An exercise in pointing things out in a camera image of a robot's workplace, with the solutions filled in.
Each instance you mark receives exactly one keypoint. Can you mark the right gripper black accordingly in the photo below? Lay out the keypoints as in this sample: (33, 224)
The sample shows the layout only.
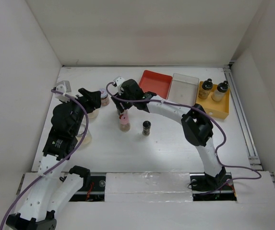
(120, 106)

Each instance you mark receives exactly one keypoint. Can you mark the small black pepper grinder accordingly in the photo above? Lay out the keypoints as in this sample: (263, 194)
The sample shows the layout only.
(146, 128)

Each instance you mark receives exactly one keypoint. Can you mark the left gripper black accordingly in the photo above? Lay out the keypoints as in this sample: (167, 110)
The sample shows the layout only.
(92, 103)

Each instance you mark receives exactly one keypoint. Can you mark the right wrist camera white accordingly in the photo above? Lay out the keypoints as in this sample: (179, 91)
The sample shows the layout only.
(118, 81)

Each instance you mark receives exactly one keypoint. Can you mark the pink cap spice bottle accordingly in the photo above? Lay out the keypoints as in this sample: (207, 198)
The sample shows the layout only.
(124, 122)

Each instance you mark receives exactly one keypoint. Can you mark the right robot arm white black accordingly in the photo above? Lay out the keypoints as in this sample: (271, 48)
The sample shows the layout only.
(196, 124)

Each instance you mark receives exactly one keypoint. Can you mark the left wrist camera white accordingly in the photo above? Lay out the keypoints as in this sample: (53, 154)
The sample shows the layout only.
(63, 87)

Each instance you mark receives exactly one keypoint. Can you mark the pink sauce jar white lid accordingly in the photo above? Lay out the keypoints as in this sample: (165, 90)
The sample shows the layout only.
(104, 97)

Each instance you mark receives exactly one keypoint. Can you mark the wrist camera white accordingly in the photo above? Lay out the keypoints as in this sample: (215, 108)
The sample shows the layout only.
(118, 81)
(63, 87)

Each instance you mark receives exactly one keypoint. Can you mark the large glass jar metal lid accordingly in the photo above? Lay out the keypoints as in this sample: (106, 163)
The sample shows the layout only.
(84, 136)

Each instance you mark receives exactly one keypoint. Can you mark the aluminium rail right side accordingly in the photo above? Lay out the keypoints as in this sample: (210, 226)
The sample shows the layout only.
(252, 151)

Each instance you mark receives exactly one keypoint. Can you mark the clear plastic bin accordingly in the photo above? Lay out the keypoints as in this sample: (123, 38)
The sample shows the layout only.
(183, 89)

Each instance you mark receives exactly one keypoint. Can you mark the yellow plastic bin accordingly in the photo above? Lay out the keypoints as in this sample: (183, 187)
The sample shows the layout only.
(214, 109)

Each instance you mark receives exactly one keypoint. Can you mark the dark sauce jar white lid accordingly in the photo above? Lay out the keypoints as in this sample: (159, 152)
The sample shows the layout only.
(119, 112)

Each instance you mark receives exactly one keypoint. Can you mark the glass jar under left gripper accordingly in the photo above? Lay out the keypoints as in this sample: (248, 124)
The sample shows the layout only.
(93, 114)

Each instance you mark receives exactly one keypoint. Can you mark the brown-spice bottle black pump cap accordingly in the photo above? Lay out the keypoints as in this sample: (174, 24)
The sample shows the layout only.
(205, 89)

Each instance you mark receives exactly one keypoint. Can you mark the red orange plastic bin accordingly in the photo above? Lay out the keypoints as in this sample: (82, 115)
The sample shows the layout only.
(156, 82)

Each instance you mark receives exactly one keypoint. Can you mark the white-powder bottle black pump cap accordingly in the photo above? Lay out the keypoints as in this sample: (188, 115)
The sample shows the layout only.
(220, 91)

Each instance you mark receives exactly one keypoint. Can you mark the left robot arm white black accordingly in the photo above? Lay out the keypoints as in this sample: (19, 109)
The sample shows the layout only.
(37, 206)

